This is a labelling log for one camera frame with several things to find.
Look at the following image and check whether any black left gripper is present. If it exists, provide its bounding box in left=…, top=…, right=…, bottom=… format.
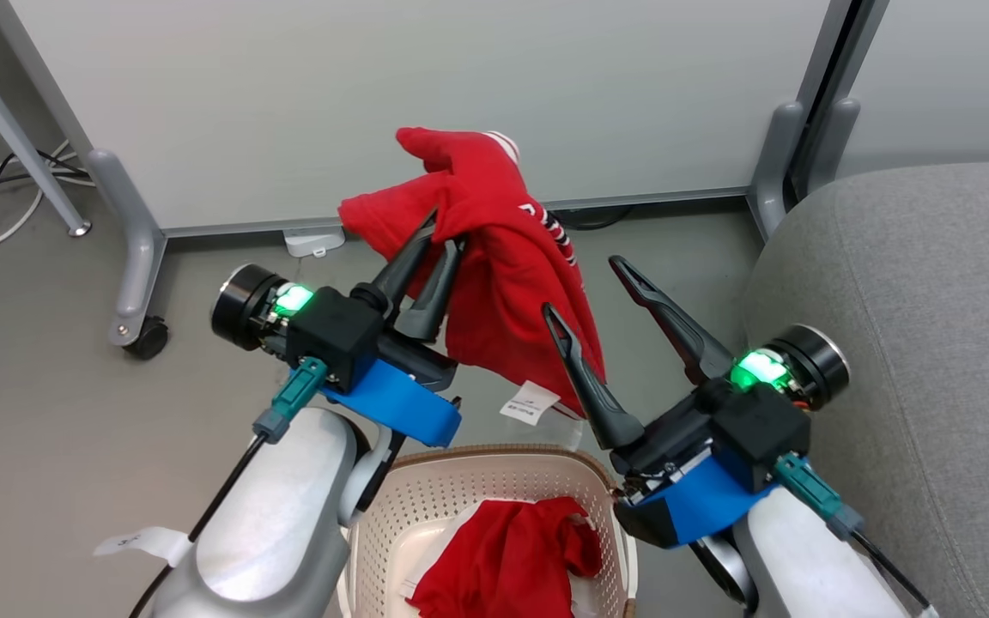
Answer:
left=264, top=209, right=466, bottom=394

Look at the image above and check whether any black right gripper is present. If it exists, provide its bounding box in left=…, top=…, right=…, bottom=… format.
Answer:
left=543, top=255, right=811, bottom=500

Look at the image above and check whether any red shirt with white print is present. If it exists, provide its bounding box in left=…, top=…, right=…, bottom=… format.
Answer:
left=337, top=126, right=608, bottom=427

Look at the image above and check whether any beige perforated laundry basket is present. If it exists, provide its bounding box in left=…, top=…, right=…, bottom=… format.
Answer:
left=336, top=443, right=640, bottom=618

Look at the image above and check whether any wide white partition panel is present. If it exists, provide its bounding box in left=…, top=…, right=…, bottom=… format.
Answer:
left=0, top=0, right=858, bottom=239

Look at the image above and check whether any plain red garment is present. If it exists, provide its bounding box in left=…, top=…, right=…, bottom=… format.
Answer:
left=406, top=495, right=606, bottom=618

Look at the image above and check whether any black caster wheel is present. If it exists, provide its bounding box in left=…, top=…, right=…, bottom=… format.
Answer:
left=122, top=315, right=170, bottom=361

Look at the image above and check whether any grey partition foot with caster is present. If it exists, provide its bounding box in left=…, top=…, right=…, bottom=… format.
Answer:
left=86, top=148, right=171, bottom=348

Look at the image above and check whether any grey fabric sofa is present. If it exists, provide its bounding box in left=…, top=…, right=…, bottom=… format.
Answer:
left=741, top=161, right=989, bottom=618

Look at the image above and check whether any white paper label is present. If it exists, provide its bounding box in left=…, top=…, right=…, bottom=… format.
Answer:
left=92, top=524, right=194, bottom=570

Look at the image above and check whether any grey metal table leg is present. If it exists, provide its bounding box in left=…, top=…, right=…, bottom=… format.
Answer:
left=0, top=15, right=93, bottom=239

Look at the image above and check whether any small white floor bracket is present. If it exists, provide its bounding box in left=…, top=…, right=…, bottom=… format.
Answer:
left=283, top=225, right=348, bottom=259

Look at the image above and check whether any black cable under partition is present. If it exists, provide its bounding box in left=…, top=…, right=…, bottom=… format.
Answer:
left=544, top=203, right=638, bottom=233

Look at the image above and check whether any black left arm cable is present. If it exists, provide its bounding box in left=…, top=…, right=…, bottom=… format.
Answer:
left=127, top=355, right=329, bottom=618

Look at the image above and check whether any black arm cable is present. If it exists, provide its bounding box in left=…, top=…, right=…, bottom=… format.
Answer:
left=773, top=454, right=938, bottom=618
left=127, top=355, right=329, bottom=618

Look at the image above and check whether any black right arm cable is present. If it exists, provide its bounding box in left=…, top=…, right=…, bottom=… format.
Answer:
left=773, top=454, right=938, bottom=618

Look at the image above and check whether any white floor cable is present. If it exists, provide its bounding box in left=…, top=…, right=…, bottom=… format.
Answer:
left=0, top=139, right=97, bottom=256

